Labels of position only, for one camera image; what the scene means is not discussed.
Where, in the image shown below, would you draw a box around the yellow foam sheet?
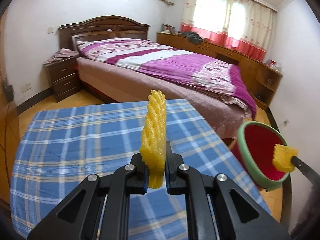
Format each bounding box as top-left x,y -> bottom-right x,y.
140,90 -> 167,189

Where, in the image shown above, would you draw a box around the red bin green rim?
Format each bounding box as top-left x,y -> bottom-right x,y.
231,121 -> 289,191

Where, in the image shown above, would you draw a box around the blue plaid tablecloth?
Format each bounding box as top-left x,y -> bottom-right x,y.
10,100 -> 267,237

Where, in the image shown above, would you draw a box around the long wooden cabinet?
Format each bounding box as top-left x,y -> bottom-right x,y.
157,33 -> 283,110

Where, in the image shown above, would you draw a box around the items on cabinet end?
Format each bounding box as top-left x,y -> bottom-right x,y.
266,59 -> 282,73

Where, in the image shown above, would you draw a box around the dark wooden nightstand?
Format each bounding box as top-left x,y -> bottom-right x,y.
43,56 -> 81,102

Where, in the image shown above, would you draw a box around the wooden bed with headboard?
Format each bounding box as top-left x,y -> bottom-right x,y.
58,16 -> 257,139

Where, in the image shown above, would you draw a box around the white pink curtains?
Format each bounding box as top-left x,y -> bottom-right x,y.
181,0 -> 276,61

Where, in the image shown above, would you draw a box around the clothes on nightstand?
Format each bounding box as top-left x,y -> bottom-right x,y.
42,48 -> 79,66

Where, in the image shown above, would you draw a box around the dark clothes pile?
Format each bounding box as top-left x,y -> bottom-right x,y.
180,31 -> 203,44

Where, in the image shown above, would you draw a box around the purple floral quilt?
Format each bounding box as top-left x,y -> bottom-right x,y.
75,37 -> 257,117

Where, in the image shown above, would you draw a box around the books on cabinet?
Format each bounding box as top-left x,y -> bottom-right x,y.
161,24 -> 176,35

